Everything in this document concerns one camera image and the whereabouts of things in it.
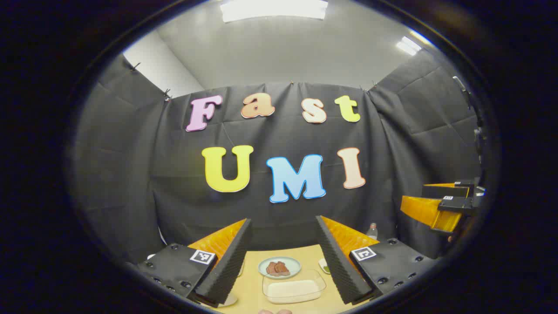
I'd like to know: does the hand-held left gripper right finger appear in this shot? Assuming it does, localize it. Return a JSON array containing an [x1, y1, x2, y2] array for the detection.
[[316, 215, 439, 305]]

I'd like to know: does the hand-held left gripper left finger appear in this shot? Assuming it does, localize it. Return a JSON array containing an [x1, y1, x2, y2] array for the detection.
[[137, 218, 253, 308]]

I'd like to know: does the clear rice container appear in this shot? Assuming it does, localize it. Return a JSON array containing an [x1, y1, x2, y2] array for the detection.
[[262, 269, 327, 305]]

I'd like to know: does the pale green plate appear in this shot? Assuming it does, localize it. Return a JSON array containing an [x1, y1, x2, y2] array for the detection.
[[258, 256, 302, 280]]

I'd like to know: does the black backdrop cloth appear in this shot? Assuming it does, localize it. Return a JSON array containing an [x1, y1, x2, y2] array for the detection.
[[70, 48, 484, 266]]

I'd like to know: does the ceiling light panel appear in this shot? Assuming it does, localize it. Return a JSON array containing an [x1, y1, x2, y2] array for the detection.
[[395, 36, 423, 57], [220, 0, 328, 23]]

